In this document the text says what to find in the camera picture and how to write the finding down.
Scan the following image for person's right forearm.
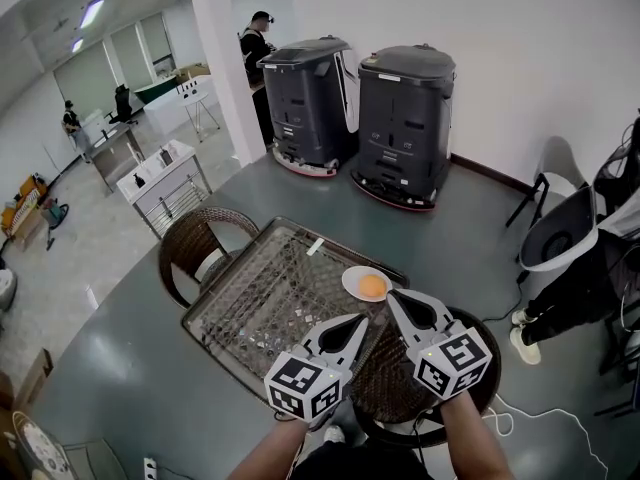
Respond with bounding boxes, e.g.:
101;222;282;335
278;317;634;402
439;391;516;480

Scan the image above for person's left forearm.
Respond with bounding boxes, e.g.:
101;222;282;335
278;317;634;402
227;417;311;480

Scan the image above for yellow rack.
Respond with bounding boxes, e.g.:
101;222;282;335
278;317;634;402
0;172;50;242

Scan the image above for person's legs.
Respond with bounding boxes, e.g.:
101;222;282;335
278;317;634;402
289;440;431;480

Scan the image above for grey desk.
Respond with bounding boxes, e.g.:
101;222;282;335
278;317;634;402
91;121;147;194

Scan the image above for dark green tub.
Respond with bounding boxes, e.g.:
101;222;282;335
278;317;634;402
133;75;180;105

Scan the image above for grey chair with black legs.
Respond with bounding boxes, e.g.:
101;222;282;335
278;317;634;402
504;135;589;229

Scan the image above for green vacuum cleaner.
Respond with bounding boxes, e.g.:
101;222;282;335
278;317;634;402
41;196;71;253

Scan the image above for white counter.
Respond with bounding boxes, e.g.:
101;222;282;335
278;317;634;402
143;75;217;134

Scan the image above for wicker table with glass top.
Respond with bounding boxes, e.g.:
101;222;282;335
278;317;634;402
180;216;411;399

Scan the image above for white round side table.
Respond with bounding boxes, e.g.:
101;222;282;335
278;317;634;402
178;90;222;143

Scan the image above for white plate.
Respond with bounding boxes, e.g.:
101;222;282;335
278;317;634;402
341;266;394;303

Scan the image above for white cabinet cart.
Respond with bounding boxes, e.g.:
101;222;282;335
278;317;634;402
116;139;214;239

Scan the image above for flat cardboard sheet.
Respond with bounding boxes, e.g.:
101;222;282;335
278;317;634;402
14;347;55;409

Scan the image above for dark round wicker chair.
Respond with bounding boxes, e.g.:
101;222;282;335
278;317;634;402
349;305;503;449

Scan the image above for white shell office chair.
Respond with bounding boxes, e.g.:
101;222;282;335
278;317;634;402
518;185;600;289

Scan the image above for round patterned tray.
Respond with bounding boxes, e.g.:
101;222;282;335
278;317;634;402
10;410;74;480

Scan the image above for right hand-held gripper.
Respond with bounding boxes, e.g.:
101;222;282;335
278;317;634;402
387;287;494;408

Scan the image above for orange fruit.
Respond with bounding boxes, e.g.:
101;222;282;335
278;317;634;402
358;273;388;298

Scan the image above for white floor cable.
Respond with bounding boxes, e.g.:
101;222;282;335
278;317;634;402
482;406;610;475

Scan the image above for dark grey mobile machine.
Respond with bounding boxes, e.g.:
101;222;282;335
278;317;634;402
349;43;459;213
256;35;362;178

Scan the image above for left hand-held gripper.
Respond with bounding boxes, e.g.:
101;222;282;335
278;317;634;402
263;312;372;432

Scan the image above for brown wicker armchair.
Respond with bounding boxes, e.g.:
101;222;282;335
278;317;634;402
158;206;261;310

